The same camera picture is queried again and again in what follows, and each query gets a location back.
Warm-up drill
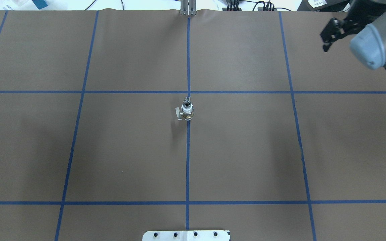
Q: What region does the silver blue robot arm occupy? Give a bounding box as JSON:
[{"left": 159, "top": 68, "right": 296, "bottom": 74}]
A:
[{"left": 346, "top": 0, "right": 386, "bottom": 70}]

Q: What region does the brown paper table mat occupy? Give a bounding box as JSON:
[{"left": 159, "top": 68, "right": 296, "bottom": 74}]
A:
[{"left": 0, "top": 9, "right": 386, "bottom": 241}]

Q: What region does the brass white PPR valve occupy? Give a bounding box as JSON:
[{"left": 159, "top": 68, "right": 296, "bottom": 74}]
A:
[{"left": 175, "top": 100, "right": 194, "bottom": 121}]

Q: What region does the aluminium frame post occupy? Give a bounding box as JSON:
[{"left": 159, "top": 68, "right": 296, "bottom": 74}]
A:
[{"left": 179, "top": 0, "right": 197, "bottom": 16}]

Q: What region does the teal box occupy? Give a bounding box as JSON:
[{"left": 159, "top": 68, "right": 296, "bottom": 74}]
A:
[{"left": 32, "top": 0, "right": 49, "bottom": 10}]

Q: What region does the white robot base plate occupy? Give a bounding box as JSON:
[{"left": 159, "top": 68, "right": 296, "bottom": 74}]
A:
[{"left": 142, "top": 230, "right": 231, "bottom": 241}]

